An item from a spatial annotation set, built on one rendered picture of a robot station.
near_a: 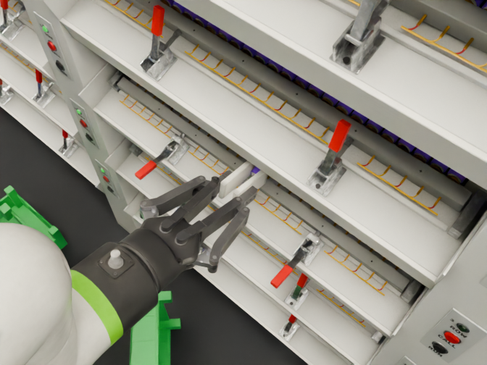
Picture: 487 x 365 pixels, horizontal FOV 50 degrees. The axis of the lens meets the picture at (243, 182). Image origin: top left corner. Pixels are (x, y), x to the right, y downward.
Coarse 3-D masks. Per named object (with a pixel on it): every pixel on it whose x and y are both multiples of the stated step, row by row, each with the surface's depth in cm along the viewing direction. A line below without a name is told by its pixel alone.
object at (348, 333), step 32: (128, 160) 108; (160, 192) 104; (192, 224) 101; (224, 256) 97; (256, 256) 96; (288, 288) 93; (320, 288) 92; (320, 320) 90; (352, 320) 89; (352, 352) 88
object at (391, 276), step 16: (128, 80) 89; (144, 96) 87; (160, 112) 86; (176, 128) 85; (192, 128) 84; (208, 144) 82; (224, 160) 81; (240, 160) 80; (272, 192) 77; (288, 208) 76; (304, 208) 76; (288, 224) 77; (320, 224) 75; (336, 240) 73; (352, 240) 73; (352, 256) 74; (368, 256) 72; (352, 272) 73; (384, 272) 71; (400, 288) 70
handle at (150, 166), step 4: (168, 148) 82; (164, 152) 83; (168, 152) 83; (160, 156) 82; (164, 156) 83; (156, 160) 82; (160, 160) 82; (148, 164) 81; (152, 164) 81; (156, 164) 81; (144, 168) 81; (148, 168) 81; (152, 168) 81; (136, 172) 80; (140, 172) 80; (144, 172) 80; (148, 172) 81; (136, 176) 80; (140, 176) 80; (144, 176) 81
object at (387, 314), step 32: (96, 96) 90; (128, 128) 89; (160, 128) 87; (192, 160) 84; (256, 224) 79; (288, 256) 76; (320, 256) 75; (352, 288) 73; (384, 288) 72; (416, 288) 69; (384, 320) 71
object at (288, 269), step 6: (300, 252) 74; (306, 252) 74; (294, 258) 73; (300, 258) 73; (288, 264) 73; (294, 264) 73; (282, 270) 72; (288, 270) 72; (276, 276) 71; (282, 276) 71; (270, 282) 71; (276, 282) 71; (282, 282) 72; (276, 288) 71
